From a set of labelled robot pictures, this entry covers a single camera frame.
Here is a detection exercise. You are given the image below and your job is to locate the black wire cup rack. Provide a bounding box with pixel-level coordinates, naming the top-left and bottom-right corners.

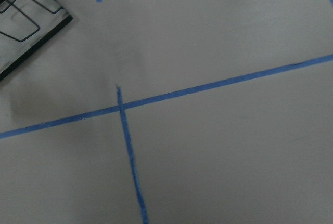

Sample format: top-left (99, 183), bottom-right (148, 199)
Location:
top-left (1, 0), bottom-right (73, 80)

